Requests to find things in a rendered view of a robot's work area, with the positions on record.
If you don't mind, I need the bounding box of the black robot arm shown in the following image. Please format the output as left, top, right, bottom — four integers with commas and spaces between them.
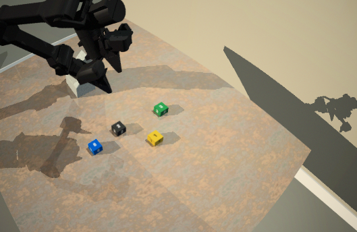
0, 0, 133, 79

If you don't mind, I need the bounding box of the blue block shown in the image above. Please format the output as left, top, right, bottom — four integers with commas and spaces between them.
88, 139, 103, 155

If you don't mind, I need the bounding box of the yellow block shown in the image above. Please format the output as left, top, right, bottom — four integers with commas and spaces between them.
147, 130, 163, 146

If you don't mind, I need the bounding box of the green block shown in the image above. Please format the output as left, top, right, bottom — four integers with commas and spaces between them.
153, 102, 169, 116

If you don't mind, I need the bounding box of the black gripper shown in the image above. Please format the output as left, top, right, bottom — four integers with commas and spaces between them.
76, 27, 122, 94

